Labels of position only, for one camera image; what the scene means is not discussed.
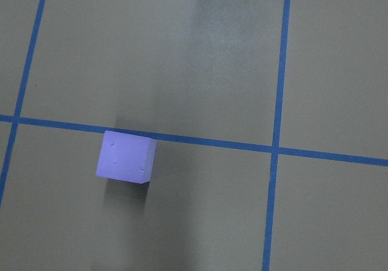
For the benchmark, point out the purple foam block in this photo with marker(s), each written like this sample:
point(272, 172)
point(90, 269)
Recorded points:
point(126, 157)

